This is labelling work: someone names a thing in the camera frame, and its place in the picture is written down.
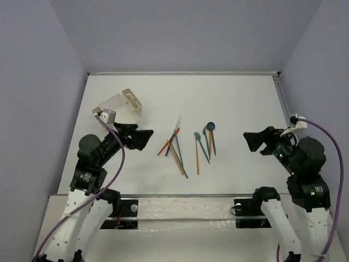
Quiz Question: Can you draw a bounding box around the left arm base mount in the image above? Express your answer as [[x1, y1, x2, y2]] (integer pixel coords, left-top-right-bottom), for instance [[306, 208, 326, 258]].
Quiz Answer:
[[100, 198, 139, 230]]

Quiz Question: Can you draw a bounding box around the blue round spoon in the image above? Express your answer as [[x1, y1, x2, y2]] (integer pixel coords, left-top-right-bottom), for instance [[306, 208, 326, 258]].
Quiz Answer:
[[206, 122, 216, 155]]

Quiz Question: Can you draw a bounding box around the teal plastic fork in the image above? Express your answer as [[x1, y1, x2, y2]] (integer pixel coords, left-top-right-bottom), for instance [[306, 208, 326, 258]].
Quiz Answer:
[[194, 132, 210, 164]]

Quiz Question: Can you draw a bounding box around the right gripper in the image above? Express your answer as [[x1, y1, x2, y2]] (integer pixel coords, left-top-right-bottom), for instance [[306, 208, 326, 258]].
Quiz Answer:
[[243, 124, 301, 174]]

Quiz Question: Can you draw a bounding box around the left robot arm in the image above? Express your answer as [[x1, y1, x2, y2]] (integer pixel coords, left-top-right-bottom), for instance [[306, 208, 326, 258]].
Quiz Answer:
[[33, 123, 154, 261]]

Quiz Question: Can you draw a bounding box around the steel knife black handle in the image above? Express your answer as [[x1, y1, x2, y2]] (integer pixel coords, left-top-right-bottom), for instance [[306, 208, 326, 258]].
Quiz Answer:
[[165, 115, 181, 157]]

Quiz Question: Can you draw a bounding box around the orange plastic spoon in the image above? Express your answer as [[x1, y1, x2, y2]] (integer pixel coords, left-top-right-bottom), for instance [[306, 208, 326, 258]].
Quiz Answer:
[[209, 130, 212, 157]]

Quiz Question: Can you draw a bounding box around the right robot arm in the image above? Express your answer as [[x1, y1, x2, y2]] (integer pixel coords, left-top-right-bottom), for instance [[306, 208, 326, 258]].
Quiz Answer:
[[243, 127, 332, 261]]

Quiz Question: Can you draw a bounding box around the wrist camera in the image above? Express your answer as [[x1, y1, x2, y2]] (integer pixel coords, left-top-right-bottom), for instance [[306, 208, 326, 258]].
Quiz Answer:
[[97, 109, 117, 126], [281, 114, 308, 136]]

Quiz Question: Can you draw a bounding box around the orange chopstick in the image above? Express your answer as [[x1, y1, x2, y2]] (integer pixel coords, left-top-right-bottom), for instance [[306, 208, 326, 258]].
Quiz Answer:
[[195, 139, 200, 175], [170, 143, 184, 176]]

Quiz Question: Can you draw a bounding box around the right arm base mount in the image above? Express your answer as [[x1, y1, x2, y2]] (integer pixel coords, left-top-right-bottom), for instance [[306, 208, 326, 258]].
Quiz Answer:
[[230, 198, 271, 229]]

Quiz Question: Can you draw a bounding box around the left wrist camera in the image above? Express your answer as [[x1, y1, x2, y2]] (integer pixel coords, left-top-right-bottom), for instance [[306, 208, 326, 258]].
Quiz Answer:
[[97, 109, 117, 126]]

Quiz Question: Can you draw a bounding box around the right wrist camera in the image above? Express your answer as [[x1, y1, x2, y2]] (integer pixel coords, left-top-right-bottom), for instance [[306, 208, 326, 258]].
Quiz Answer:
[[281, 114, 308, 136]]

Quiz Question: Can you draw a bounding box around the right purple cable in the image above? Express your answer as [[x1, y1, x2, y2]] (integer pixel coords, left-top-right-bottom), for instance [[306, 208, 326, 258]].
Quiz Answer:
[[276, 116, 345, 262]]

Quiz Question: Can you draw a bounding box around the purple cable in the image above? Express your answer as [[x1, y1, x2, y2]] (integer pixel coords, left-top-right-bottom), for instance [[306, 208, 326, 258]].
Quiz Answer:
[[276, 116, 345, 262], [32, 116, 127, 261]]

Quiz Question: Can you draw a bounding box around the white perforated basket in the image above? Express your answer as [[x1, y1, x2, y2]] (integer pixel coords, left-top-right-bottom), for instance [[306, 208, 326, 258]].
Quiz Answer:
[[98, 93, 142, 125]]

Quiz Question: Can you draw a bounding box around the cream right side caddy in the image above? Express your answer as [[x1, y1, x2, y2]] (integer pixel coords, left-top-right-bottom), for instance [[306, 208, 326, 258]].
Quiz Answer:
[[122, 88, 142, 114]]

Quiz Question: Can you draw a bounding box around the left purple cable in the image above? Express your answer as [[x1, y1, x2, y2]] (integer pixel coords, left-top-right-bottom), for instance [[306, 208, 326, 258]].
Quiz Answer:
[[32, 116, 127, 261]]

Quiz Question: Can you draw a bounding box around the teal chopstick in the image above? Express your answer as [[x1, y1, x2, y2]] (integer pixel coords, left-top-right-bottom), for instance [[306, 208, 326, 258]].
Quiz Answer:
[[174, 130, 184, 167], [168, 141, 189, 179]]

